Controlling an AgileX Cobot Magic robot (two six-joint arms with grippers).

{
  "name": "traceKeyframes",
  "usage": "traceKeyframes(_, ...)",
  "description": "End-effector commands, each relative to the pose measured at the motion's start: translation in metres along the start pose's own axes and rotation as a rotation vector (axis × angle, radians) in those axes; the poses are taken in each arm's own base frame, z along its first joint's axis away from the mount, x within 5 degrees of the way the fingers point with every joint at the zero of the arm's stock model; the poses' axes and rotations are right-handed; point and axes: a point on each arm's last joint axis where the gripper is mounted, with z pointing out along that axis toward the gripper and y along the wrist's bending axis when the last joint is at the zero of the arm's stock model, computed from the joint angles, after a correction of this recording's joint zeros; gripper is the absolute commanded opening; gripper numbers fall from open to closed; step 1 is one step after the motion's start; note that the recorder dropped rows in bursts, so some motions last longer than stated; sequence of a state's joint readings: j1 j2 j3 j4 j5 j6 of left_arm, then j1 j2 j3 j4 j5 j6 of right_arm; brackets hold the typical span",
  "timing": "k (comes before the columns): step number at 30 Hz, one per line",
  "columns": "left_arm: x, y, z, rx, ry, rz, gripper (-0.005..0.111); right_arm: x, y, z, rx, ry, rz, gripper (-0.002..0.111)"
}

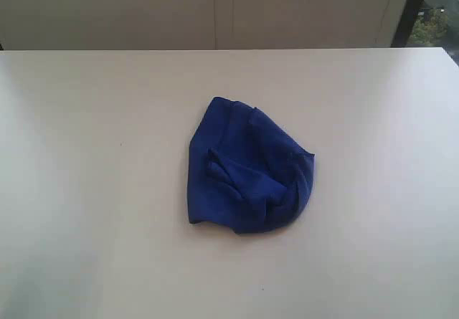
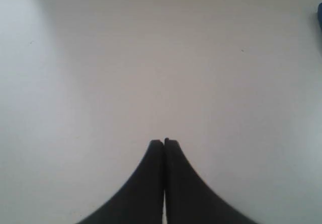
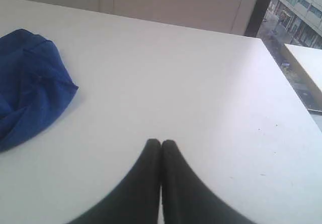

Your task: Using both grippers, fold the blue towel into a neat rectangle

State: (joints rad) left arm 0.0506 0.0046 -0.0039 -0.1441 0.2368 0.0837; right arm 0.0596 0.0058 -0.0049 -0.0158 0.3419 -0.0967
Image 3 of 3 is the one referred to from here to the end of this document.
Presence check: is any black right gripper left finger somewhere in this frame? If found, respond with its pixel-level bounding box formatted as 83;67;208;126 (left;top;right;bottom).
70;139;161;223

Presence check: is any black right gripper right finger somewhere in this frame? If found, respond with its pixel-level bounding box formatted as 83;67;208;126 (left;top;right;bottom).
161;140;252;223

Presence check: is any blue microfibre towel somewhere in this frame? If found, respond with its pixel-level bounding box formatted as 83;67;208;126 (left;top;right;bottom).
1;29;78;152

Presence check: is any black window frame post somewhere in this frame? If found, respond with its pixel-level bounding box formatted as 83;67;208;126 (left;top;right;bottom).
244;0;271;37

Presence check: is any white side table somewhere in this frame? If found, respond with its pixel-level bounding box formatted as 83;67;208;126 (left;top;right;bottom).
283;44;321;101

